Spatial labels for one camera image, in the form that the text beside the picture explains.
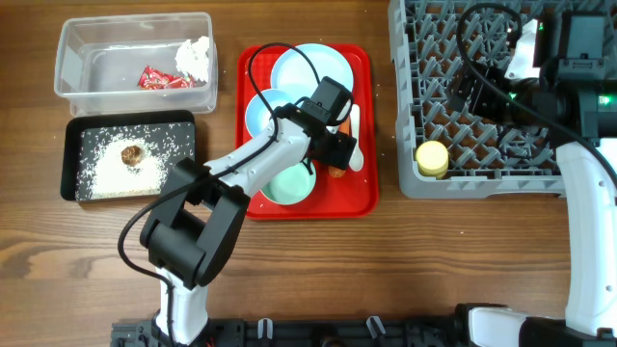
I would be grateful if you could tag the white plastic spoon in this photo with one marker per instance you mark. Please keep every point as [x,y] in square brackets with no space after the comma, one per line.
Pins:
[356,159]

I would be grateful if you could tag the black tray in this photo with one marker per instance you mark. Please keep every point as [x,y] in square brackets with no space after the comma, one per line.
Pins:
[76,126]

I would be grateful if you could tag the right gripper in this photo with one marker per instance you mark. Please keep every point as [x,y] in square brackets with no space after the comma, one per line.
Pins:
[481,104]

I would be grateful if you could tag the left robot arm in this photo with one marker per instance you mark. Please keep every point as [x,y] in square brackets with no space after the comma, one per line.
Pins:
[191,232]

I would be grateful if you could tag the orange carrot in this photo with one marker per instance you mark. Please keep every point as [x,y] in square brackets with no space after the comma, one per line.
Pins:
[333,171]

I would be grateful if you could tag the red serving tray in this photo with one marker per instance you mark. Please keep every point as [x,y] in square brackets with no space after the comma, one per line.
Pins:
[352,196]

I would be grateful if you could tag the yellow cup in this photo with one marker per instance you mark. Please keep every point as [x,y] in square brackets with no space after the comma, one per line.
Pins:
[432,158]

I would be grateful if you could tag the light blue plate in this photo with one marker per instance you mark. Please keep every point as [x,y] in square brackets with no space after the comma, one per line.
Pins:
[293,75]

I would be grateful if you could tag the red snack wrapper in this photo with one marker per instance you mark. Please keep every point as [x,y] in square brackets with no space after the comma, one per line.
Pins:
[154,79]

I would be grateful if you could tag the grey dishwasher rack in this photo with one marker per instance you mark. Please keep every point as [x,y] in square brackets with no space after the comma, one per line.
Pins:
[484,159]

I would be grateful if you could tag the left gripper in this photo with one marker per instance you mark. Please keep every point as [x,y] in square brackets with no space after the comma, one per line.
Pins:
[340,151]

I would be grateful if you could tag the brown food lump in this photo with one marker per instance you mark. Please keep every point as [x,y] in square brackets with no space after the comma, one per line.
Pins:
[131,156]

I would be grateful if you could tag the white rice pile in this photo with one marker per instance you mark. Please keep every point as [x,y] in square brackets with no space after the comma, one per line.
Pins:
[101,173]

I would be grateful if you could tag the clear plastic bin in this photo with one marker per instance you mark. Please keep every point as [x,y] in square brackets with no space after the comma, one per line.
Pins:
[101,59]

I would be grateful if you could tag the light blue bowl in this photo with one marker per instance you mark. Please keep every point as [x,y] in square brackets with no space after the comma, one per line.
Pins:
[257,115]

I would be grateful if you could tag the green bowl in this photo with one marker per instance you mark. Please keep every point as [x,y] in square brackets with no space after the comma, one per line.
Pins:
[291,186]

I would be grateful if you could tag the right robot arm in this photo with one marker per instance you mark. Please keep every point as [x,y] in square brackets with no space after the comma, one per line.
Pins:
[573,97]

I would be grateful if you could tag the white napkin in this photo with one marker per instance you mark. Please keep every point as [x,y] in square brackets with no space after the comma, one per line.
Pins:
[192,59]

